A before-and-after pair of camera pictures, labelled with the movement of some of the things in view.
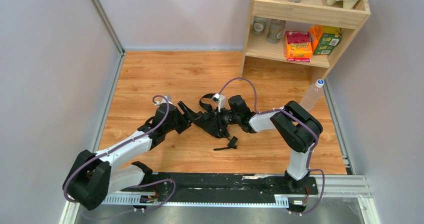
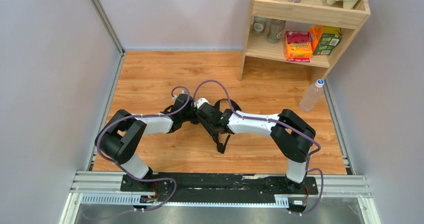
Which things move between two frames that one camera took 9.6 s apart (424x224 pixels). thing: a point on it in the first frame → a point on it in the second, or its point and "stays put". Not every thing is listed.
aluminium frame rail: (346, 187) stays put
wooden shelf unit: (311, 25) stays put
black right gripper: (216, 122) → (216, 132)
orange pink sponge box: (298, 46) stays put
